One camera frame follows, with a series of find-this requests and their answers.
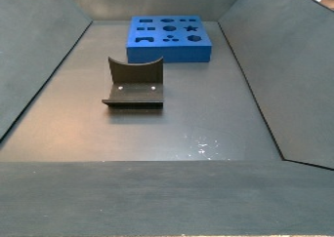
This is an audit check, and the blue foam shape board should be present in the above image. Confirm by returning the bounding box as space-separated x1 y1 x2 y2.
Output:
126 16 212 63

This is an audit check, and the black curved holder stand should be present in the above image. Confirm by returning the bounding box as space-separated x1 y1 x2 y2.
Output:
101 59 164 107

